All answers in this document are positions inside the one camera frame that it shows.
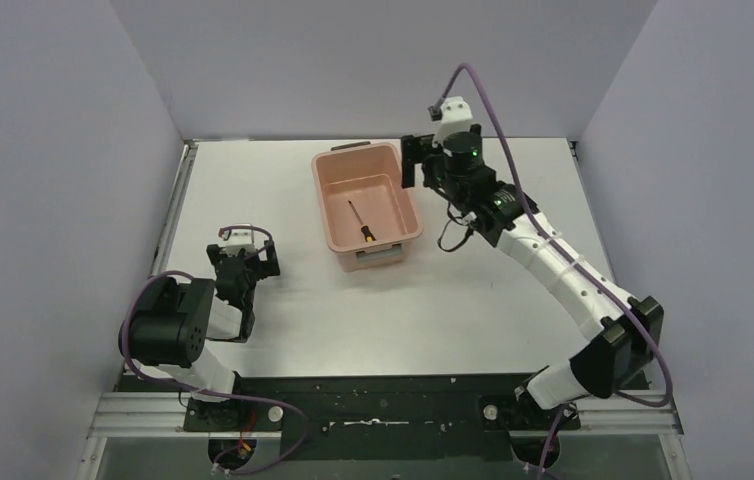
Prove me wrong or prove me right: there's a yellow black screwdriver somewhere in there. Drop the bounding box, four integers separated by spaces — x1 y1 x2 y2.
348 200 376 243

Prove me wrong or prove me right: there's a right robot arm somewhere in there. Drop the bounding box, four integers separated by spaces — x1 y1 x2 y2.
400 124 664 410

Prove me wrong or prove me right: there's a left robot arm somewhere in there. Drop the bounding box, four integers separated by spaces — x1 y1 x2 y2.
118 240 280 430

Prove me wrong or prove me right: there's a pink plastic bin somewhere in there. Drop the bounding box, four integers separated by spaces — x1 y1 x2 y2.
312 141 423 272

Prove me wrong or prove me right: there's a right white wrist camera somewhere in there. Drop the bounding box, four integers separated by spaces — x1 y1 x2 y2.
428 96 473 147

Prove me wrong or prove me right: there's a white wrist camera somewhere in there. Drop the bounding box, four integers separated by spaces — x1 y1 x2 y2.
428 96 473 147
218 224 259 256

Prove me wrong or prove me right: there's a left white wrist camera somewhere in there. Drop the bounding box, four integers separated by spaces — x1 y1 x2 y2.
218 224 259 256

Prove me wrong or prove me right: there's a left side aluminium rail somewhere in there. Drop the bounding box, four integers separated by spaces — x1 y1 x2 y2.
149 140 198 275

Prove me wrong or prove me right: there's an aluminium rail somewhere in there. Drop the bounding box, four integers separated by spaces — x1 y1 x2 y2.
88 392 683 438
149 140 198 275

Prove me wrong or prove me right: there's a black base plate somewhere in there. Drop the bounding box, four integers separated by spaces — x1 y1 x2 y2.
115 370 650 465

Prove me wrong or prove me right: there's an aluminium front rail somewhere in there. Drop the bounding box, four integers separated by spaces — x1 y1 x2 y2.
88 392 683 438

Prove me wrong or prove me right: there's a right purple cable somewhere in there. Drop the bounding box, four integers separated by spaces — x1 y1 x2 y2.
439 62 674 480

